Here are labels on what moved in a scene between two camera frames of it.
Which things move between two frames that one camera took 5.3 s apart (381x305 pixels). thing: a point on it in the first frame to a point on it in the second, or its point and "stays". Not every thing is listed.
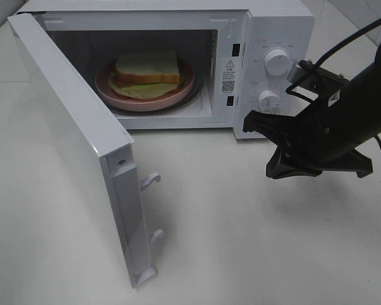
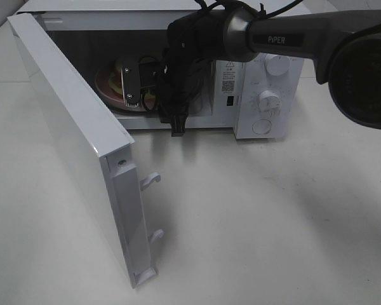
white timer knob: x=269 y=101 stays
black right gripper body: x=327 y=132 to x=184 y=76
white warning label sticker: x=228 y=75 stays
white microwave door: x=99 y=151 stays
